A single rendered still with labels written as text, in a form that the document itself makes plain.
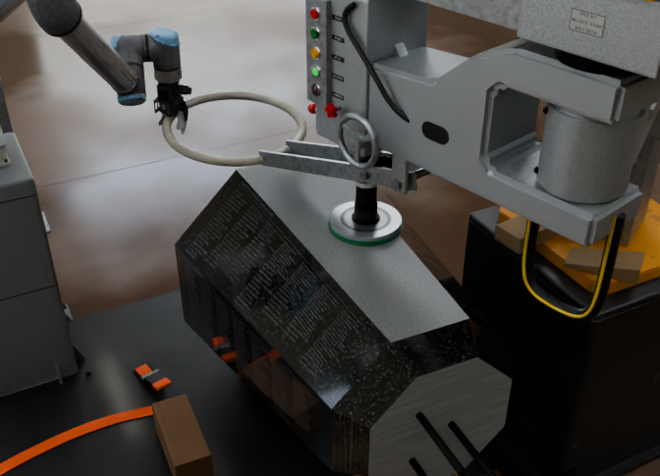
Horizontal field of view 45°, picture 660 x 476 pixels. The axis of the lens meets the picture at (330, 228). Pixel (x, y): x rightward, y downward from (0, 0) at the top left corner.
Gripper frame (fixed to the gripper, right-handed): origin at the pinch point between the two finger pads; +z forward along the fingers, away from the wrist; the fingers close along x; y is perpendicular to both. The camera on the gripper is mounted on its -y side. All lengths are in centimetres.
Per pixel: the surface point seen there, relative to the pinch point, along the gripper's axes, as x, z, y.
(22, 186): -31, 4, 46
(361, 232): 80, -5, 40
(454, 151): 105, -48, 59
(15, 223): -34, 17, 50
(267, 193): 45, 1, 24
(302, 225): 62, -1, 38
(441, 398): 114, 9, 81
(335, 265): 77, -3, 55
